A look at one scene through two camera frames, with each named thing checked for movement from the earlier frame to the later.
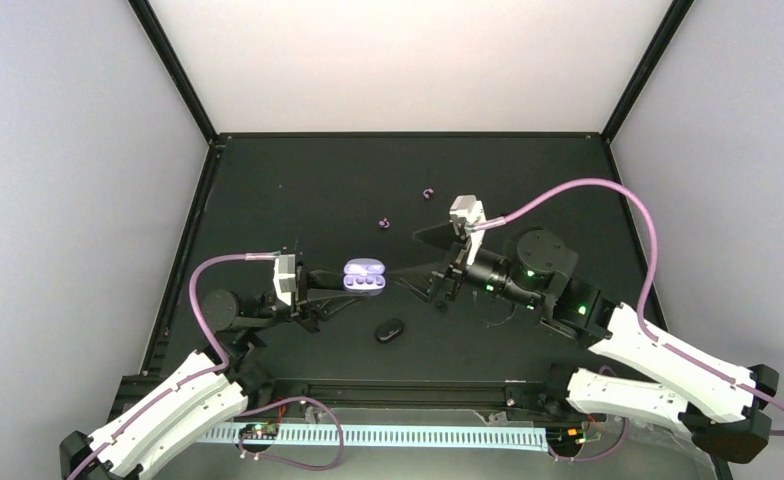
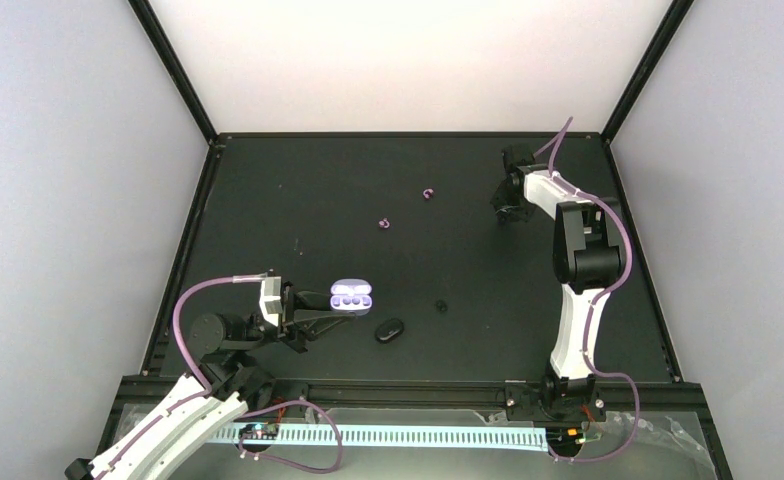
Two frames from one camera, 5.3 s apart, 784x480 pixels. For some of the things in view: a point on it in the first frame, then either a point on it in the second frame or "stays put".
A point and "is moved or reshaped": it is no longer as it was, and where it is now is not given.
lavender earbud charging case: (364, 275) is moved or reshaped
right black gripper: (432, 271) -> (495, 201)
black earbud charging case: (389, 331) stays put
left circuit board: (259, 431) stays put
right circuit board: (565, 436) stays put
